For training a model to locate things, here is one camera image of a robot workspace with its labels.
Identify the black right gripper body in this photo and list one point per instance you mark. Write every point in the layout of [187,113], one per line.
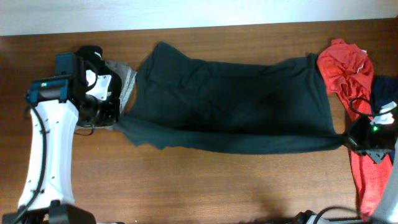
[362,135]

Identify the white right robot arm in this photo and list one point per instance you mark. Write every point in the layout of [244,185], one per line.
[376,183]

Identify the navy blue garment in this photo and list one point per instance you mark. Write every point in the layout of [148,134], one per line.
[383,91]

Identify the grey folded garment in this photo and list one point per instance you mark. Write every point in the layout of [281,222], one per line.
[123,79]

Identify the dark green Nike t-shirt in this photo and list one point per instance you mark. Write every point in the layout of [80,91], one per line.
[230,108]

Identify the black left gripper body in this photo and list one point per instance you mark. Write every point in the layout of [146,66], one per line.
[98,112]

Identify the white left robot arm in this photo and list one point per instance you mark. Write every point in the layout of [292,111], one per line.
[83,93]

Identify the black folded garment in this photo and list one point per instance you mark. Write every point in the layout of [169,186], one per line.
[91,53]

